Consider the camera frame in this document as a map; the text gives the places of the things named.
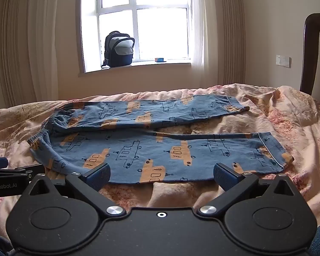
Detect blue patterned pants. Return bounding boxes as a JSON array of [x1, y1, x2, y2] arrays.
[[28, 95, 295, 184]]

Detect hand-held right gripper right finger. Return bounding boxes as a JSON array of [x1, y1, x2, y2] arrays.
[[197, 163, 303, 218]]

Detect pink floral blanket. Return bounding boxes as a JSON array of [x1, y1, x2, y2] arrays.
[[0, 84, 320, 236]]

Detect white wall socket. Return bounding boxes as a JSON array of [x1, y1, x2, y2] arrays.
[[276, 55, 291, 67]]

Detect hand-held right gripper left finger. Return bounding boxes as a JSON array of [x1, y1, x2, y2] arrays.
[[21, 163, 126, 218]]

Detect dark blue backpack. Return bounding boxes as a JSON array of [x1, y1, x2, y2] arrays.
[[101, 31, 135, 68]]

